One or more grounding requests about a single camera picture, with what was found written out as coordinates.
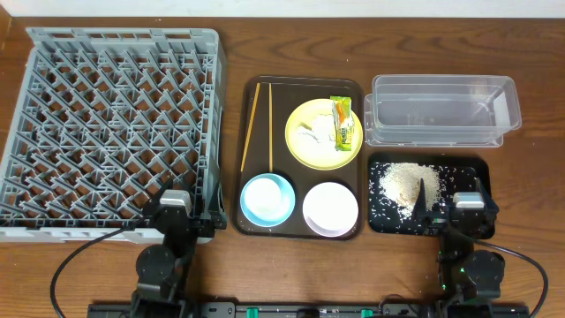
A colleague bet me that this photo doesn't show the green snack wrapper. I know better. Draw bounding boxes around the green snack wrapper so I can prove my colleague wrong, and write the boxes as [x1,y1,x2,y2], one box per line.
[330,95,355,151]

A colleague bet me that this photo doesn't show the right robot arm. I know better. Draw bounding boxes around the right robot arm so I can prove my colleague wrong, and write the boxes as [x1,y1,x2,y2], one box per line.
[412,179,505,317]

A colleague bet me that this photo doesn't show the pink white bowl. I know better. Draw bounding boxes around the pink white bowl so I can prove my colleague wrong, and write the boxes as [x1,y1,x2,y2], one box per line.
[302,182,359,238]

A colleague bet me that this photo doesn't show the white tissue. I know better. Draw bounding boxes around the white tissue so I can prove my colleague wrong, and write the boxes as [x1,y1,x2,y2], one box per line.
[296,115,335,147]

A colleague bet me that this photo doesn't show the left black cable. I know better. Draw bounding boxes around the left black cable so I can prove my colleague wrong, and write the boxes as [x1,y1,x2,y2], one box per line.
[49,223,147,318]

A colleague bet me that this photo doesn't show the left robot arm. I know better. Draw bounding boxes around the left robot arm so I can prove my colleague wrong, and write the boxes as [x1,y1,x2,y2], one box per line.
[129,179,227,318]

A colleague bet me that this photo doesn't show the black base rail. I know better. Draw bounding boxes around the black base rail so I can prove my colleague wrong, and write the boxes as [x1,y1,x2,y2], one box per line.
[87,301,531,318]

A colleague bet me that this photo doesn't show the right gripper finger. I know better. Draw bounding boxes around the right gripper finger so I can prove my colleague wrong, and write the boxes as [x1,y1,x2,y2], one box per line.
[475,178,492,208]
[412,178,428,221]

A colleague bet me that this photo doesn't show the yellow round plate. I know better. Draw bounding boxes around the yellow round plate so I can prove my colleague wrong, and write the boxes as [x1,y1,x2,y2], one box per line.
[285,96,363,170]

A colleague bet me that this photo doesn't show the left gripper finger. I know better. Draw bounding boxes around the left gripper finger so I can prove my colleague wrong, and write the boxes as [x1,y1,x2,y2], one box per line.
[207,181,228,230]
[141,177,173,219]

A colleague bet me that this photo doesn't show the clear plastic container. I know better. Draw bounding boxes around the clear plastic container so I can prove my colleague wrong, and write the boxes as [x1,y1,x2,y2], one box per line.
[364,74,522,148]

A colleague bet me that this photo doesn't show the white cup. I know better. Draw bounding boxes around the white cup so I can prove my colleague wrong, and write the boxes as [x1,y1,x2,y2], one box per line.
[244,178,281,218]

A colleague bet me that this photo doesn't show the wooden chopstick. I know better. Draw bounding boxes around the wooden chopstick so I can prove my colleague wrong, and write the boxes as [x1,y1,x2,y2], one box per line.
[268,82,274,173]
[240,82,260,172]

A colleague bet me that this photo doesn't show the dark brown serving tray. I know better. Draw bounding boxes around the dark brown serving tray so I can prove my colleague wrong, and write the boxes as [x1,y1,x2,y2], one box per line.
[230,75,363,239]

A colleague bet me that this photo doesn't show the light blue bowl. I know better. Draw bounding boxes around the light blue bowl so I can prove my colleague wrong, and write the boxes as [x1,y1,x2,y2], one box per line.
[239,173,296,228]

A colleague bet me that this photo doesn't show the black rectangular tray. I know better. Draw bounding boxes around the black rectangular tray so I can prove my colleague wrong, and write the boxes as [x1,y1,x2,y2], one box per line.
[368,153,491,236]

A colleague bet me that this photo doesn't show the grey plastic dish rack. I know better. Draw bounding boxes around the grey plastic dish rack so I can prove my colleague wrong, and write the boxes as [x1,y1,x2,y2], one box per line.
[1,27,226,244]

